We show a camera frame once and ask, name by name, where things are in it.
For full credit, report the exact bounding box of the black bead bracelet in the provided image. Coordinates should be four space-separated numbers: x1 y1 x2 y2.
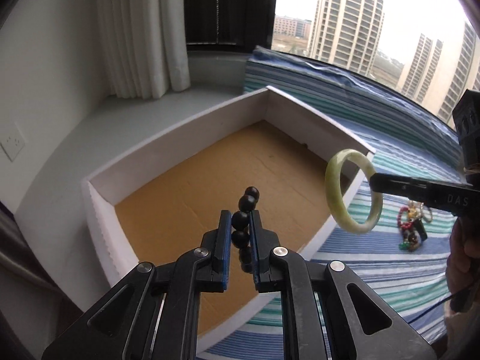
230 185 260 274

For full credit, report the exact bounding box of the pale green jade bangle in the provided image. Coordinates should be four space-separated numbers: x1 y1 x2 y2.
325 149 383 234

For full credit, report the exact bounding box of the pile of mixed jewelry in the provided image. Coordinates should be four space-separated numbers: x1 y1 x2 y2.
397 200 433 252

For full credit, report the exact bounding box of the person's right hand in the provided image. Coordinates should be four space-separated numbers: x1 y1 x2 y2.
445 217 479 294

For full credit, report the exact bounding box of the blue green striped bed sheet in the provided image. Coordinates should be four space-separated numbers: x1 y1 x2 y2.
190 49 461 342

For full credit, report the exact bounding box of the black window blind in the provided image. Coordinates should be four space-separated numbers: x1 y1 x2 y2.
184 0 277 54

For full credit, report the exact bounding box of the white curtain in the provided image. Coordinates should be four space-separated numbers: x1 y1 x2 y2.
97 0 191 99

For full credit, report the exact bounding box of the white wall socket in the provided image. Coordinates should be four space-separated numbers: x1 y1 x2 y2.
1 122 26 162

